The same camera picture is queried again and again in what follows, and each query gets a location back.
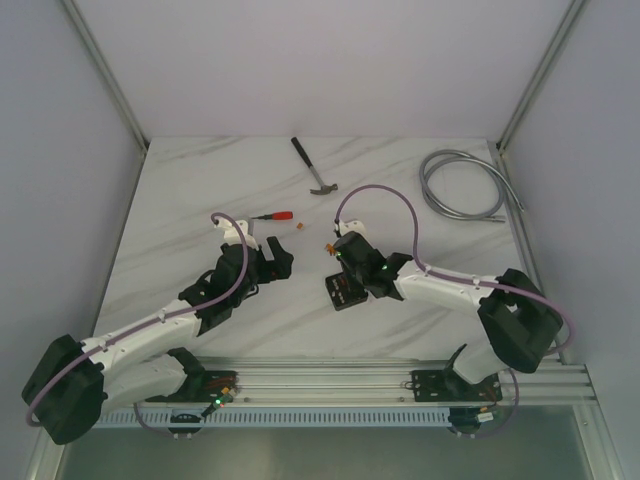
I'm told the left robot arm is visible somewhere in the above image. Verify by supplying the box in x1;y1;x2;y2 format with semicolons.
21;237;294;445

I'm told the black fuse box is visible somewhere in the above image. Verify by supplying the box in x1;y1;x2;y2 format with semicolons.
325;272;368;311

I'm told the slotted grey cable duct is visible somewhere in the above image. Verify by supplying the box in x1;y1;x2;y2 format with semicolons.
96;406;471;429

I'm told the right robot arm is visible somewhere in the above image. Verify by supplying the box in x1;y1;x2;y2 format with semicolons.
333;232;563;399

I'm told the aluminium front rail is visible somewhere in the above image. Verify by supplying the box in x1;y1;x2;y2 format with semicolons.
79;357;597;405

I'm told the claw hammer black handle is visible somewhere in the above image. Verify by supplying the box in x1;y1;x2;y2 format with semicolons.
290;136;341;197

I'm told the red handled screwdriver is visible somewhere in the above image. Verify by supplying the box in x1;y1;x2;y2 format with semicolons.
252;211;294;221

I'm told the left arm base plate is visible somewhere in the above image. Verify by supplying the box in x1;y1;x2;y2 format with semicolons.
164;370;237;403

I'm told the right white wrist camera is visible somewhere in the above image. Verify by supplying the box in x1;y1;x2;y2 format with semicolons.
334;219;367;238

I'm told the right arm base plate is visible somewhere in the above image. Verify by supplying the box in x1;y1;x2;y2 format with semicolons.
407;370;503;403

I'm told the coiled grey metal hose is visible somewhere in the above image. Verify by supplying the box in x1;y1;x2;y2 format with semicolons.
418;148;526;223

